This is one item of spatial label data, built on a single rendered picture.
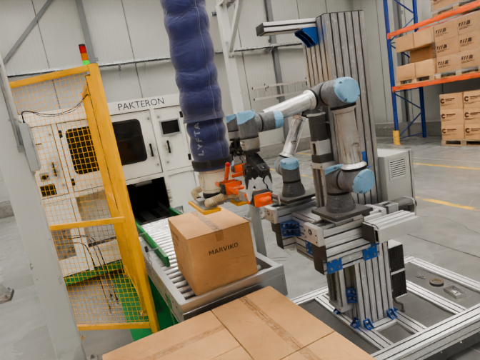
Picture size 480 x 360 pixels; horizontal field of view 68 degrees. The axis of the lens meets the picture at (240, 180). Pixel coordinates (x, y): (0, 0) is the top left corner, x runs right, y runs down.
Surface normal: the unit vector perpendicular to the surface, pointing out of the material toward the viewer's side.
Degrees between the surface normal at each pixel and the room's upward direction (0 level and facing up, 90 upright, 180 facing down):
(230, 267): 90
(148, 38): 90
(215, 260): 90
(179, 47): 80
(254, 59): 90
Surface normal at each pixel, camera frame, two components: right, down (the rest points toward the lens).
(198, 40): 0.36, -0.09
